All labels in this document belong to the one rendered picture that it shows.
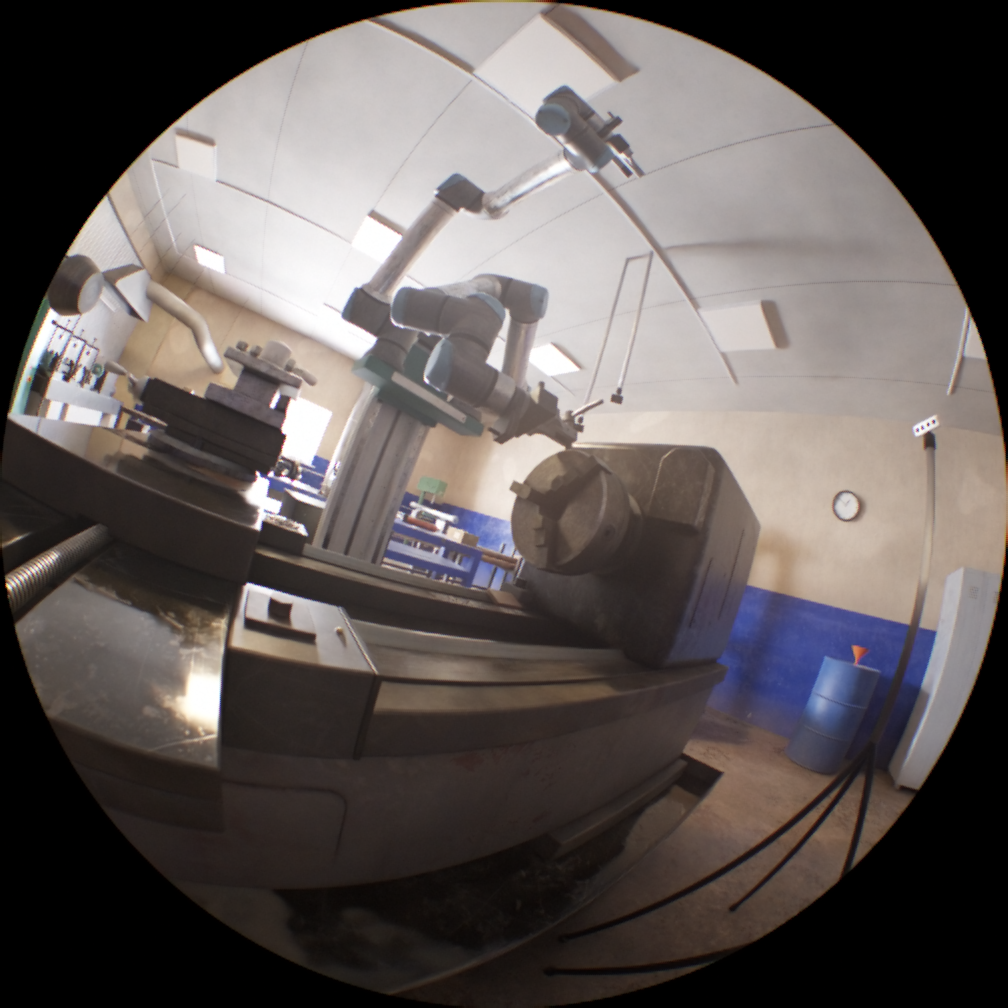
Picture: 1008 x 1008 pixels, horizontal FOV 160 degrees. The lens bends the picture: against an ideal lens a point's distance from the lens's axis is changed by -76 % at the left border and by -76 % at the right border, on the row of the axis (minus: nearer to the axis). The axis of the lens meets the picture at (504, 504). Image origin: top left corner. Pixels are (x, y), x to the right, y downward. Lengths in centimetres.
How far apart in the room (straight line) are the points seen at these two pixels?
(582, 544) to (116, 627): 63
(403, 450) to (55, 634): 163
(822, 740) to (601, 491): 303
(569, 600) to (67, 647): 88
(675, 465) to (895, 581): 356
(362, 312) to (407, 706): 137
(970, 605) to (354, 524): 442
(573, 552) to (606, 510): 10
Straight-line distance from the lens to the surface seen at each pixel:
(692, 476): 76
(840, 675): 332
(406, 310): 77
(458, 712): 35
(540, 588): 97
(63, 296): 63
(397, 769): 40
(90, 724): 17
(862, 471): 438
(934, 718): 380
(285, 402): 65
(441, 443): 845
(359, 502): 168
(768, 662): 403
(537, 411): 72
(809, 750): 341
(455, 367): 66
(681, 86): 247
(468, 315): 72
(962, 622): 380
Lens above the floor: 99
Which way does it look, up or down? 5 degrees up
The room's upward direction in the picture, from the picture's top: 20 degrees clockwise
